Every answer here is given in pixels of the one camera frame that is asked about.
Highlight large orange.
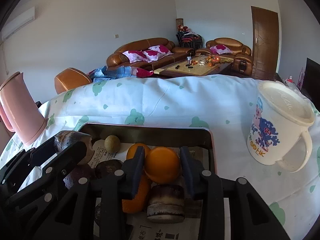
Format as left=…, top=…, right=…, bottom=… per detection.
left=122, top=172, right=151, bottom=214

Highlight small tan round fruit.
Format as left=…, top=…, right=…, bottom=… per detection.
left=104, top=135, right=120, bottom=154

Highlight sugarcane chunk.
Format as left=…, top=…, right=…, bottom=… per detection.
left=146, top=184, right=185, bottom=224

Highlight small orange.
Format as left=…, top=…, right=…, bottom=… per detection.
left=126, top=143, right=151, bottom=160

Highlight pink rectangular tin box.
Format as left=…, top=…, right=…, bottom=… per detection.
left=80, top=123, right=216, bottom=239

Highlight white green cartoon tablecloth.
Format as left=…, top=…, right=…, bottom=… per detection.
left=33, top=75, right=319, bottom=239

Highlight pink electric kettle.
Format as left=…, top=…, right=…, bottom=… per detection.
left=1, top=72, right=47, bottom=146

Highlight blue plaid blanket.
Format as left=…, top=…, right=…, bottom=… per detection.
left=87, top=66, right=154, bottom=83

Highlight white cartoon lidded mug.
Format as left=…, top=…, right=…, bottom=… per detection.
left=247, top=81, right=315, bottom=173

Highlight pink floral pillow left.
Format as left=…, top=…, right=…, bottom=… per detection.
left=122, top=50, right=149, bottom=63

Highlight long brown leather sofa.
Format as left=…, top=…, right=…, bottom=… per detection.
left=106, top=37, right=194, bottom=70

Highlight pink floral pillow right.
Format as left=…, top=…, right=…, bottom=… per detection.
left=143, top=44, right=172, bottom=62

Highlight wooden coffee table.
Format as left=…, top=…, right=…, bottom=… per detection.
left=154, top=55, right=233, bottom=78

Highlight black television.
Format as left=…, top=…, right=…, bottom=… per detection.
left=301, top=58, right=320, bottom=101

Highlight brown leather armchair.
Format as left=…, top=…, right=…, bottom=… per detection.
left=196, top=37, right=253, bottom=76

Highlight stacked dark chairs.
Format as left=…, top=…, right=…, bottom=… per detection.
left=176, top=31, right=203, bottom=50

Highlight pink floral armchair pillow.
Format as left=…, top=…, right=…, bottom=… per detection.
left=210, top=44, right=233, bottom=55

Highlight brown wooden door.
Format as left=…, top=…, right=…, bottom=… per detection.
left=251, top=7, right=279, bottom=80

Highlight white wall air conditioner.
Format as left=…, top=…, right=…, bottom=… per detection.
left=1, top=7, right=35, bottom=41

